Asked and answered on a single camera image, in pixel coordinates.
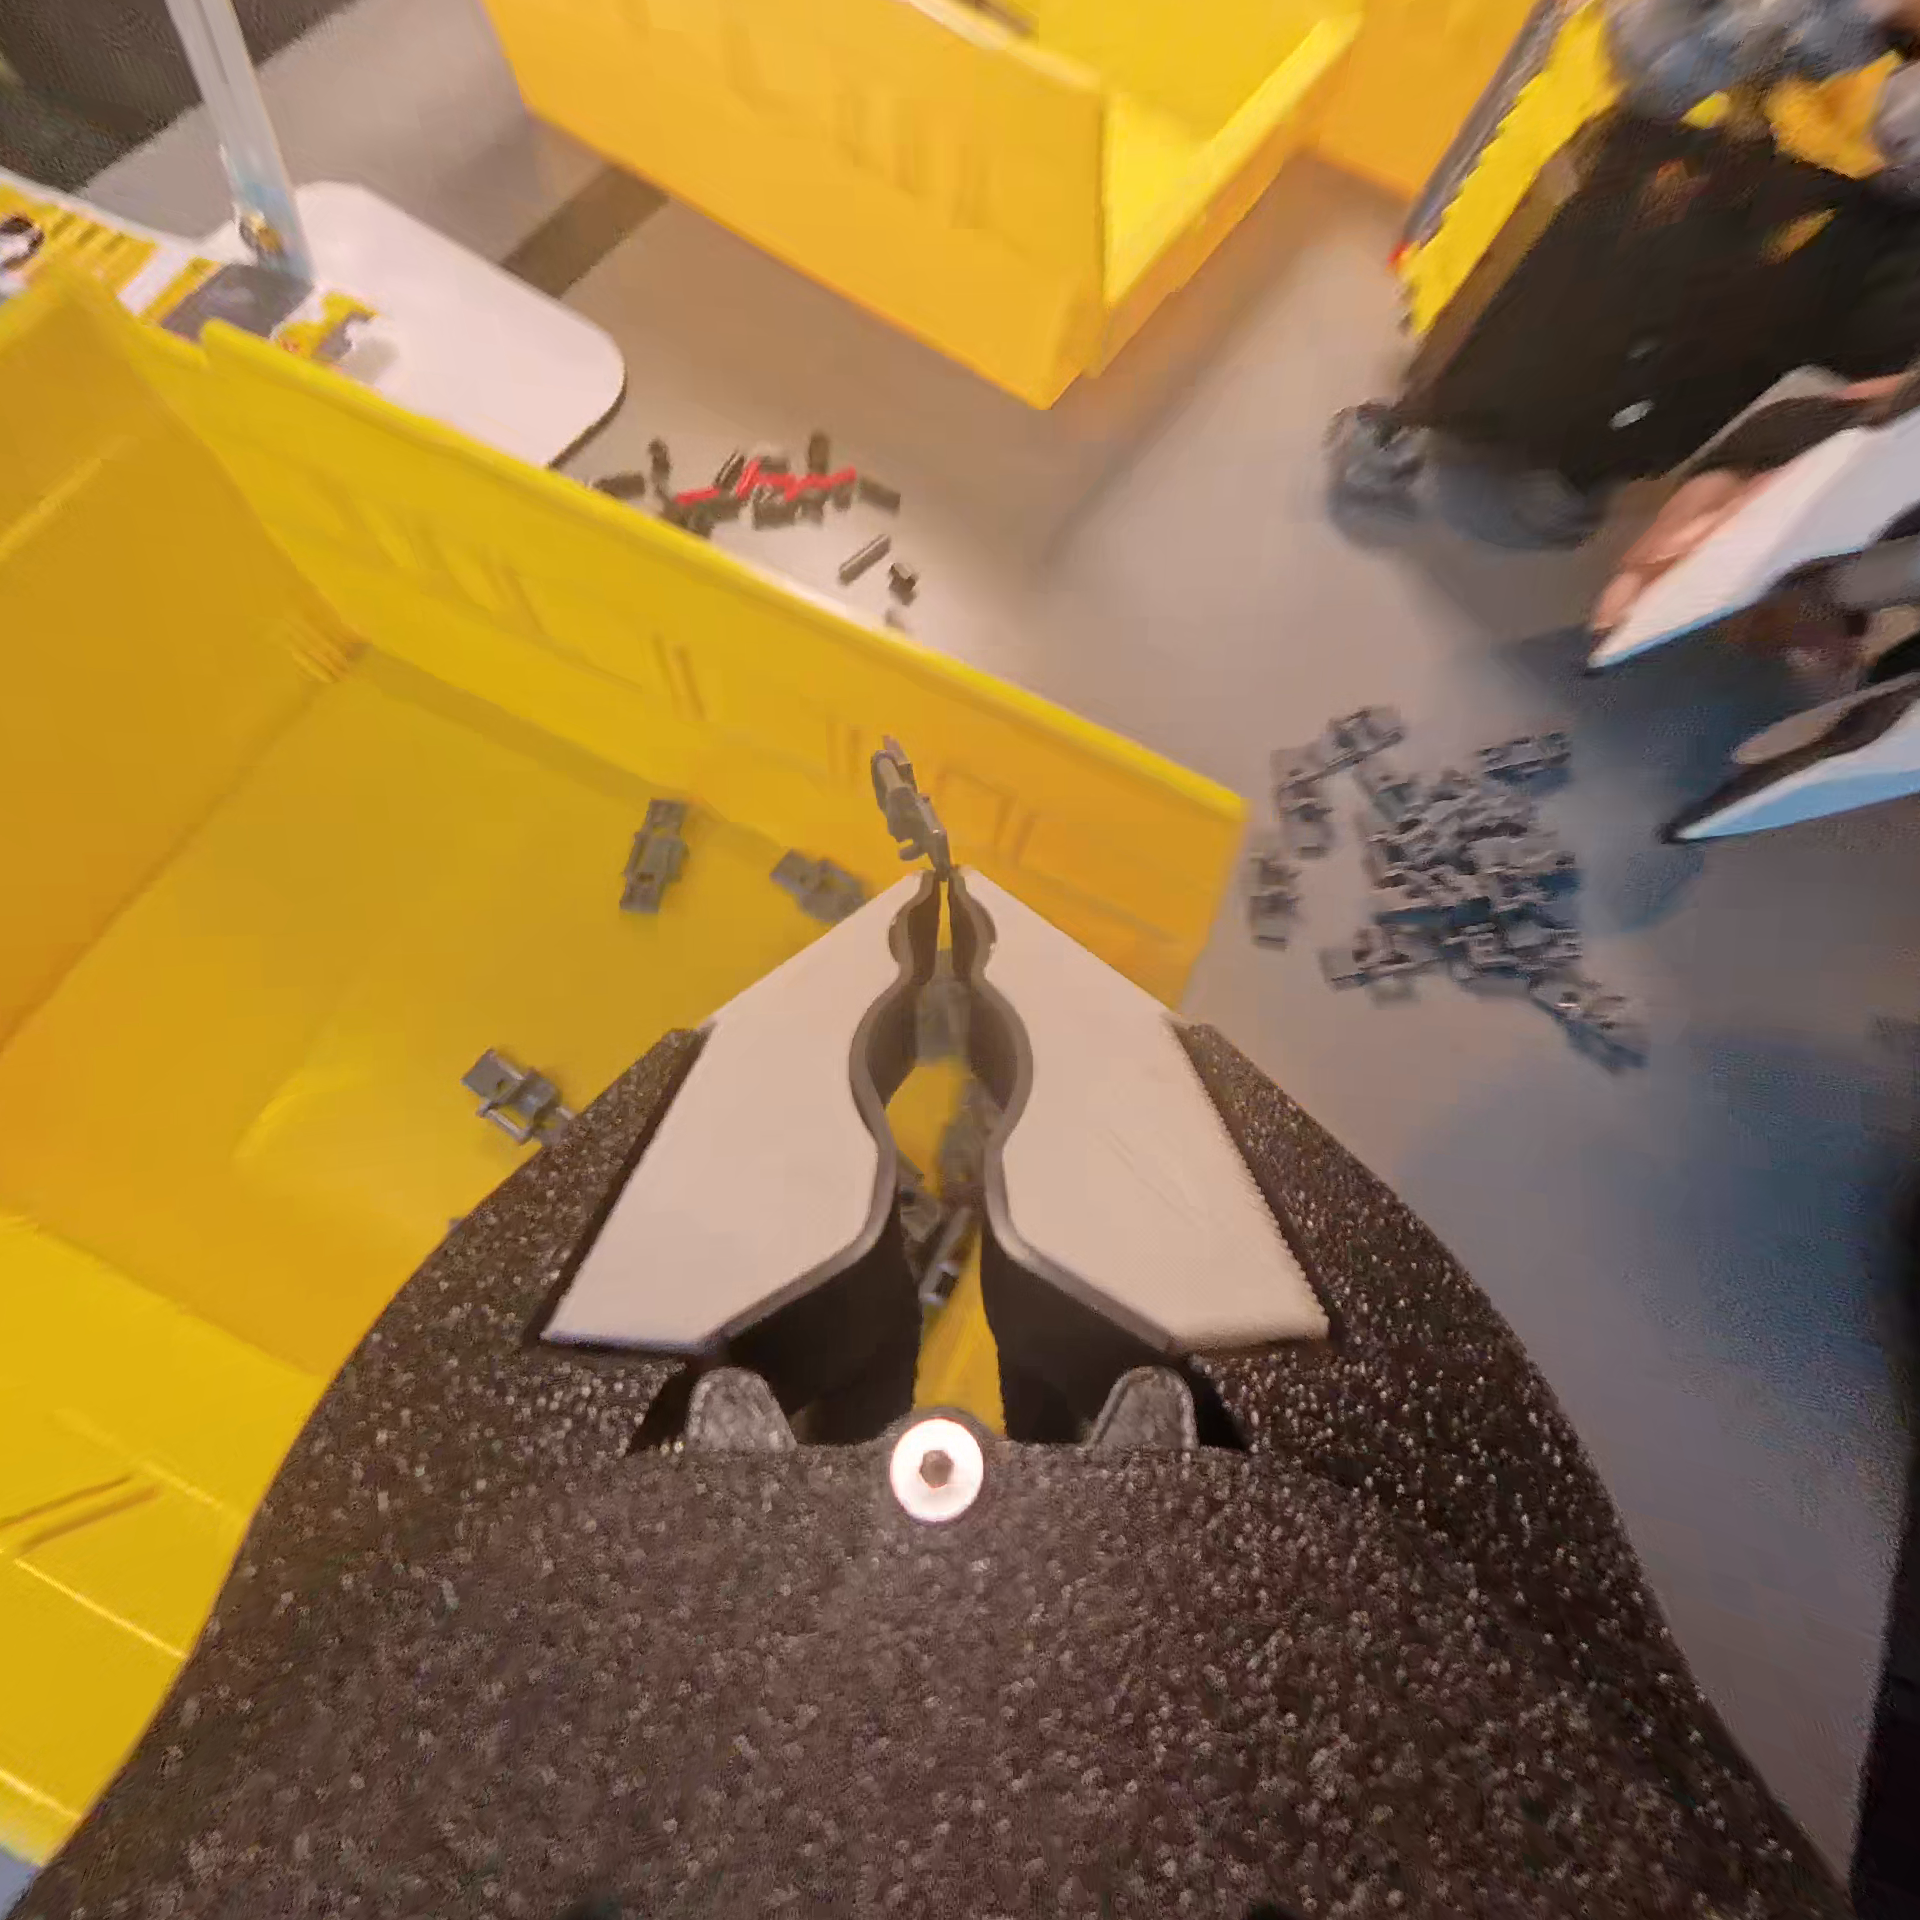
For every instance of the yellow black sticker sheet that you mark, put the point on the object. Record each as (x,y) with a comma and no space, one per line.
(90,249)

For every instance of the person's right hand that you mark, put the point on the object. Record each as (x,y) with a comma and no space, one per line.
(1665,548)

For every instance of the scatter of black red pins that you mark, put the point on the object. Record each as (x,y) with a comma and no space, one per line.
(765,486)

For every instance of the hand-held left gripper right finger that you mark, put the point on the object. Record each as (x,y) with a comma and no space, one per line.
(1154,1202)

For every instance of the black toy vehicle model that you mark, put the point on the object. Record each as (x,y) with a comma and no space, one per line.
(1650,300)

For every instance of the pile of grey track links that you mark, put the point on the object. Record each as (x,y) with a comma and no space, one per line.
(657,857)

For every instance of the white book stand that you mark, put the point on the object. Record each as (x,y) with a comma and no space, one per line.
(451,332)

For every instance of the grey desk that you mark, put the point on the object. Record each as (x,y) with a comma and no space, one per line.
(1201,602)

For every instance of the small grey track link cluster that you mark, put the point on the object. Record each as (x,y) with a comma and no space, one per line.
(1453,886)

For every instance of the single grey track link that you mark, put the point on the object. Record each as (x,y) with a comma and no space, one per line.
(909,802)

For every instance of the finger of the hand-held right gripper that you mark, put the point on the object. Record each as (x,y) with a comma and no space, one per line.
(1785,525)
(1831,780)

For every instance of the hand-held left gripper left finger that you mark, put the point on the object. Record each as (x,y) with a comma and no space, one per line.
(705,1202)

